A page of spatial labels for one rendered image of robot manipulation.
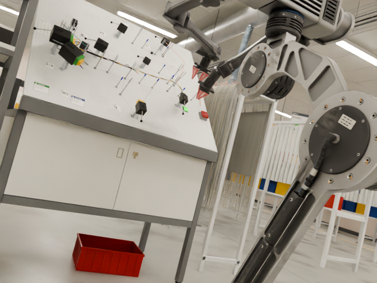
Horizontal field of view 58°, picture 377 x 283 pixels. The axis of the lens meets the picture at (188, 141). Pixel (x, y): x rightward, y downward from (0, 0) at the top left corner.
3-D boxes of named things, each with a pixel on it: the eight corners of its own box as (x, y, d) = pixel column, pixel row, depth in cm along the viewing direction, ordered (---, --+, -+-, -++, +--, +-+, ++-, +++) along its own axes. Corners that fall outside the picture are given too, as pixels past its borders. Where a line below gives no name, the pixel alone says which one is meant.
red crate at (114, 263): (139, 277, 210) (145, 255, 211) (74, 270, 196) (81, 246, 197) (128, 261, 237) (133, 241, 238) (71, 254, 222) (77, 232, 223)
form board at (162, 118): (22, 96, 158) (23, 94, 157) (41, -18, 218) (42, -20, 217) (215, 153, 223) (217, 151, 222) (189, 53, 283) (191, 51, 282)
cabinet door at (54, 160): (113, 209, 188) (130, 140, 191) (3, 194, 158) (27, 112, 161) (111, 209, 190) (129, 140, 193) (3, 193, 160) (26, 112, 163)
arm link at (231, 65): (281, 18, 189) (290, 36, 193) (277, 19, 195) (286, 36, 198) (217, 63, 190) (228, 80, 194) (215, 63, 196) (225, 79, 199)
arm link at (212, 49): (178, 26, 170) (185, 6, 171) (169, 26, 174) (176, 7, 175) (220, 63, 204) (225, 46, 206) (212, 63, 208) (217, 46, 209)
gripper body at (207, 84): (196, 82, 202) (203, 72, 199) (210, 88, 207) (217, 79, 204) (199, 87, 197) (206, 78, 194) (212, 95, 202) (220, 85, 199)
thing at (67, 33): (28, 37, 180) (37, 16, 171) (61, 51, 189) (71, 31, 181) (26, 45, 176) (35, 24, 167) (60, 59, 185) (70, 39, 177)
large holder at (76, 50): (48, 49, 184) (57, 29, 175) (73, 72, 185) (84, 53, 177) (39, 53, 178) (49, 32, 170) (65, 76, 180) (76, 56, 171)
